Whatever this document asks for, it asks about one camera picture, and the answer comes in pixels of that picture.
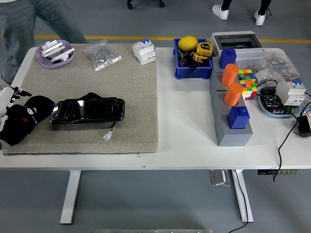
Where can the table height control panel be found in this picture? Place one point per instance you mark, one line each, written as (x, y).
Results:
(267, 172)

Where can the white circuit breaker blue switches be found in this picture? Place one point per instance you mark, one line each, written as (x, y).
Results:
(143, 52)
(289, 93)

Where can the orange cylinder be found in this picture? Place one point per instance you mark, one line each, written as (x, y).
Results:
(232, 95)
(229, 75)

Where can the grey-brown mat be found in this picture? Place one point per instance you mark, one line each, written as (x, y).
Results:
(97, 82)

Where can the metal floor box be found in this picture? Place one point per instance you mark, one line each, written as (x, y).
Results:
(219, 178)

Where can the purple plastic tray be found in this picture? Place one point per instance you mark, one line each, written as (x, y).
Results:
(46, 63)

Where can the dark tool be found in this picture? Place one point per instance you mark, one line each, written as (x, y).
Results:
(183, 61)

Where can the white plastic strip part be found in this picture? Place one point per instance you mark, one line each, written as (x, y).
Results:
(52, 48)
(62, 56)

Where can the light blue bowl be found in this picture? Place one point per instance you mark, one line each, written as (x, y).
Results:
(263, 106)

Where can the grey distribution box clear cover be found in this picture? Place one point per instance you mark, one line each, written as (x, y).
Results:
(247, 54)

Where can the multicoloured puzzle cube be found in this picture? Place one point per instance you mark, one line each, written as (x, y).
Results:
(246, 75)
(250, 91)

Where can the background person white shoes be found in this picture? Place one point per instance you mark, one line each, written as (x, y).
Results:
(220, 11)

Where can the white table leg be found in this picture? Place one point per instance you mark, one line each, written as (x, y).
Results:
(70, 199)
(240, 199)

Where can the blue plastic bin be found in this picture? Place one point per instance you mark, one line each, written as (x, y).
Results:
(192, 72)

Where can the black power adapter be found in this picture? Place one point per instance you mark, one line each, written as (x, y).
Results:
(303, 126)

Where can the yellow black tape measure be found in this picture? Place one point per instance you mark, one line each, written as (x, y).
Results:
(199, 58)
(204, 48)

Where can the clear bags of small parts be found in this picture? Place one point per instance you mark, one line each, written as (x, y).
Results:
(274, 65)

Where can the blue block with knob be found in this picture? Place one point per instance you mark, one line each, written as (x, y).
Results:
(238, 119)
(227, 59)

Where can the dark electronic parts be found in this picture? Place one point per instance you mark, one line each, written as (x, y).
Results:
(269, 99)

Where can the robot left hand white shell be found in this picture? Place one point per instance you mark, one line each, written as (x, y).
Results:
(5, 97)

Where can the grey block holder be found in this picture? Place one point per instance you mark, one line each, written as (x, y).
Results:
(233, 138)

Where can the clear bag of metal screws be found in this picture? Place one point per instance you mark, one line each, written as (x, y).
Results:
(102, 55)

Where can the black office chair base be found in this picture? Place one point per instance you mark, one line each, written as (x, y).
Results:
(130, 4)

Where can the yellow ball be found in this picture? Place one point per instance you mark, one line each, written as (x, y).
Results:
(187, 43)

